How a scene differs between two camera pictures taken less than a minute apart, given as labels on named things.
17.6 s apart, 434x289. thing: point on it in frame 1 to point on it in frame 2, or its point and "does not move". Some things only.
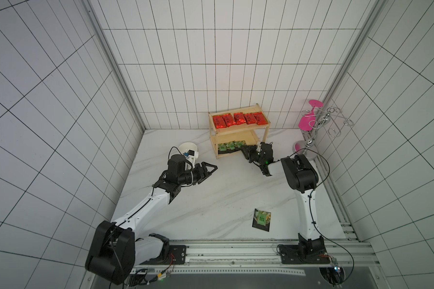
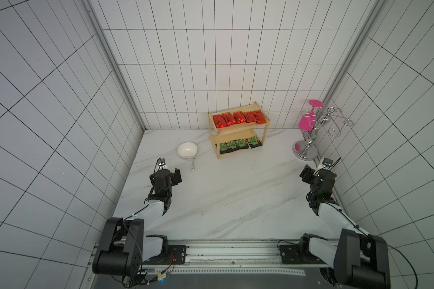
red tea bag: (260, 118) does not move
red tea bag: (250, 118) does not move
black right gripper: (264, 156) to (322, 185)
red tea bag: (228, 120) does not move
